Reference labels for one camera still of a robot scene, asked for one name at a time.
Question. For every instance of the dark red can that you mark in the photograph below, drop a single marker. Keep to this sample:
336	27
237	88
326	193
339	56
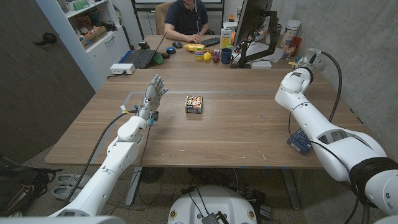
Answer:
216	56

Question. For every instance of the white shelf cabinet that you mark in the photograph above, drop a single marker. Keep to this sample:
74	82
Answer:
105	49

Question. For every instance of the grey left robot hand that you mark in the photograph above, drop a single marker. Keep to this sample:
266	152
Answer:
153	93

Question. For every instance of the colourful stacking cups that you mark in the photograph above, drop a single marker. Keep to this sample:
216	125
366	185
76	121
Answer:
199	54

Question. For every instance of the white paper sheets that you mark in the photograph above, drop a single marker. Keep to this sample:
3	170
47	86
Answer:
264	51

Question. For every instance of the grey table leg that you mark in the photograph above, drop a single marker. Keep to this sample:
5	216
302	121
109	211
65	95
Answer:
291	189
133	186

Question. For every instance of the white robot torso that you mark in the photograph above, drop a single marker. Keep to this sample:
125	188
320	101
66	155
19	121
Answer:
213	202

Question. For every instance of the dark blue flat box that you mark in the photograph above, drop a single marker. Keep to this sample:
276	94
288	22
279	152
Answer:
299	142

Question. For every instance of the blue round object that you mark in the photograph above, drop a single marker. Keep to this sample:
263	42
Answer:
171	50

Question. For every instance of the black keyboard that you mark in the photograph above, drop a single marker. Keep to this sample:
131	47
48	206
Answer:
210	41

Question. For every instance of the black round fan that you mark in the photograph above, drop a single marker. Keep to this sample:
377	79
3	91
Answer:
151	175

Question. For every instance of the colourful printed snack box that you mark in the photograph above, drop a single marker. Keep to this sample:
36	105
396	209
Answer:
194	104

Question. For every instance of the brown office chair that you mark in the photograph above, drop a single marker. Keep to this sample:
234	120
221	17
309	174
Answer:
160	18

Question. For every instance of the small white box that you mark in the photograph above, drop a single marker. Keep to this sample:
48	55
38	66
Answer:
261	64

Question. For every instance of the red plastic cup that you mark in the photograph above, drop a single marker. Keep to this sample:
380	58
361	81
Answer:
296	43

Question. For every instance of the dark blue mug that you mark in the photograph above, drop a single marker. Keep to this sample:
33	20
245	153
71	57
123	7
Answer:
226	56

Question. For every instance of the black backpack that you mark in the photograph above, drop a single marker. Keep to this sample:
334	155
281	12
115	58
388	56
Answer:
18	183

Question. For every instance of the green toy object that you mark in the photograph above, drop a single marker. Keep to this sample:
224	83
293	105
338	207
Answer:
159	58

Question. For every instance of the white drink carton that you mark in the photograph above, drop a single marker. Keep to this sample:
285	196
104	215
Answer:
225	38

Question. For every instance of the white wipes canister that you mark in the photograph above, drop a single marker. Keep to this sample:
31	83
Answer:
290	32

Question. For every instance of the black computer monitor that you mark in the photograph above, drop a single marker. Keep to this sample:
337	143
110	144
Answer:
250	18

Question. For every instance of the cardboard box with items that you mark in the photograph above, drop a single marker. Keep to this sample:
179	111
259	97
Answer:
93	37

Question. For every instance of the yellow toy lemon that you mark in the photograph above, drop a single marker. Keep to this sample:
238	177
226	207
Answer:
207	56

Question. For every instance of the dark computer mouse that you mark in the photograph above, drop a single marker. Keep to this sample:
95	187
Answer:
177	44

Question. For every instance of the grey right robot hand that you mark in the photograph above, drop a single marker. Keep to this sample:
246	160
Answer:
314	59

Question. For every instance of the person in dark shirt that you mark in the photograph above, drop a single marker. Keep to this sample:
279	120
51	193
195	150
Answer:
186	18

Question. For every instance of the black laptop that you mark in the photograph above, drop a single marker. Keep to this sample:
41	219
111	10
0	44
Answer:
141	57

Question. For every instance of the black tape dispenser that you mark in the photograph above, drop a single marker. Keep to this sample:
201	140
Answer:
143	45

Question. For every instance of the grey sneaker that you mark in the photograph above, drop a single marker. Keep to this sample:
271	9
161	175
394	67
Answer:
71	180
63	193

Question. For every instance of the white power box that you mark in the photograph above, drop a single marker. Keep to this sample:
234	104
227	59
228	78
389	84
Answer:
122	68

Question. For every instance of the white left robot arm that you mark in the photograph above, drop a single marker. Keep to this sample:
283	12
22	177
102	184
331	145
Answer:
121	152

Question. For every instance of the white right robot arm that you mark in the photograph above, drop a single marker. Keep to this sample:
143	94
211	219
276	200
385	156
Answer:
335	140

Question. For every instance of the yellow mustard bottle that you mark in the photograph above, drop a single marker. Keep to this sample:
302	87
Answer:
194	47

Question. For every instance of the black round object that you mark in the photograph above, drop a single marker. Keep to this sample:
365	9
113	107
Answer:
165	55

